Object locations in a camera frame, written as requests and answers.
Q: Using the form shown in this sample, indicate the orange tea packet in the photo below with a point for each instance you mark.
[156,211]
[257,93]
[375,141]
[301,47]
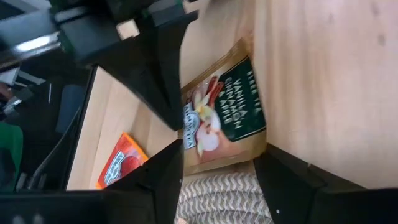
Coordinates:
[121,165]

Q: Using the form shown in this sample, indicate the green object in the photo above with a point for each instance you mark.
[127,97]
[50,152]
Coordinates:
[11,152]

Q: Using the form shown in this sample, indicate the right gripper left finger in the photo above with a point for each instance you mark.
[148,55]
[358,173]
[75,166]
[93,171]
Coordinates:
[161,174]

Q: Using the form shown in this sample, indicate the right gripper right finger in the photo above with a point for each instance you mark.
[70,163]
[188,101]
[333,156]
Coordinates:
[286,186]

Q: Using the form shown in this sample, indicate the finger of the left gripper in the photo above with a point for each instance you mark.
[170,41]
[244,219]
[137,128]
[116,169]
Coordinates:
[161,71]

